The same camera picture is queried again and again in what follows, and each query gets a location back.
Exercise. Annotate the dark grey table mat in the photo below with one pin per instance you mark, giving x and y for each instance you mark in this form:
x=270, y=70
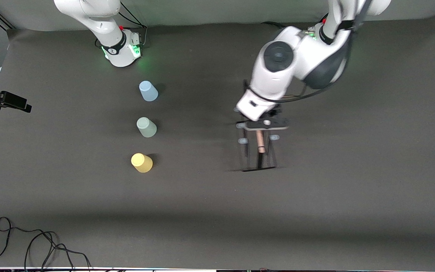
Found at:
x=278, y=211

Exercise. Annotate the pale green plastic cup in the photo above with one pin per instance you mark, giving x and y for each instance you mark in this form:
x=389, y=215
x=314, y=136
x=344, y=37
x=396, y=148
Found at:
x=147, y=127

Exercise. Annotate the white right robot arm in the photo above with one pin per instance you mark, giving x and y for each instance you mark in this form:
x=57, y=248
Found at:
x=100, y=22

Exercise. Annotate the yellow plastic cup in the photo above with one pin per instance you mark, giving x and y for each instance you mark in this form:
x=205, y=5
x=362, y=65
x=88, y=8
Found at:
x=142, y=163

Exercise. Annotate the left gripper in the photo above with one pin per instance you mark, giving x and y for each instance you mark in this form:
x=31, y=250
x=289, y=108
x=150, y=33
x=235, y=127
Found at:
x=274, y=112

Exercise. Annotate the light blue plastic cup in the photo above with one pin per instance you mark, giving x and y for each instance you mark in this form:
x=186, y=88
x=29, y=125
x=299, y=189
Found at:
x=148, y=92

